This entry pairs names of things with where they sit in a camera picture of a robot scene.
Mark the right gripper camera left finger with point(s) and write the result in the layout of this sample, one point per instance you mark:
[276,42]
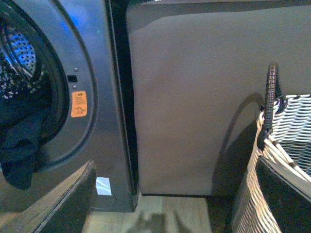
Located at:
[62,210]

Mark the white woven laundry basket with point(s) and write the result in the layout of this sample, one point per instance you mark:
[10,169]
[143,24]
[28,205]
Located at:
[289,145]

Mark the orange warning sticker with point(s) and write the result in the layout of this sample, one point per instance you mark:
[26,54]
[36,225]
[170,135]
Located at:
[79,104]

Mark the dark navy knitted garment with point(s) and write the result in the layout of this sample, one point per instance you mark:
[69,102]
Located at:
[21,123]

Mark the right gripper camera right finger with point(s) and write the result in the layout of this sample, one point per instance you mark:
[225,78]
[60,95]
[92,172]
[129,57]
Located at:
[287,195]

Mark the grey front-load washing machine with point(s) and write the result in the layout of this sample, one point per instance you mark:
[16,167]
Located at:
[49,49]

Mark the white label sticker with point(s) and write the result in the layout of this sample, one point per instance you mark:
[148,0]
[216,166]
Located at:
[103,187]

